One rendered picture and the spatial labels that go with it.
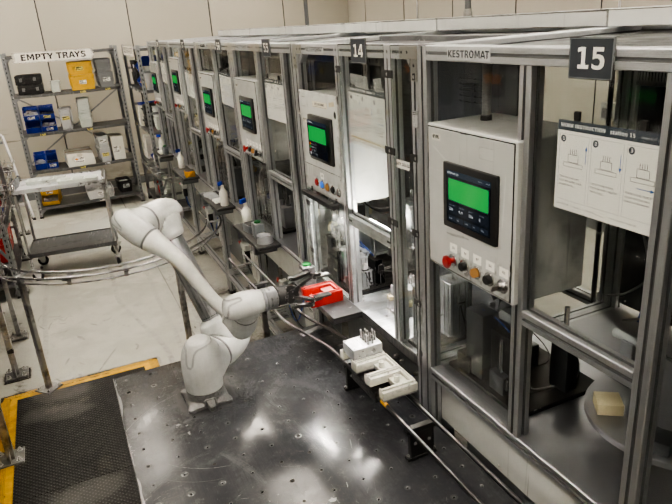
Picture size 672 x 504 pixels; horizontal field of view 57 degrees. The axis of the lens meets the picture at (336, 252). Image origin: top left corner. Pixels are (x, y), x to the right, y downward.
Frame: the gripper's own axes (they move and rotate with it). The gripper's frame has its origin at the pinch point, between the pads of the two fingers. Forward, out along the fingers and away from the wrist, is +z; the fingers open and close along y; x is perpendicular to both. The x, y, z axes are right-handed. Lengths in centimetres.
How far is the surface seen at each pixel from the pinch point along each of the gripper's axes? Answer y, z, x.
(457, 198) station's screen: 48, 18, -67
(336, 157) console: 45, 20, 24
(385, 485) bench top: -44, -11, -67
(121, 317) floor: -112, -67, 272
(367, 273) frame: -12.2, 33.2, 26.8
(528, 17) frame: 95, 100, 0
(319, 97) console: 69, 20, 38
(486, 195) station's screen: 52, 18, -80
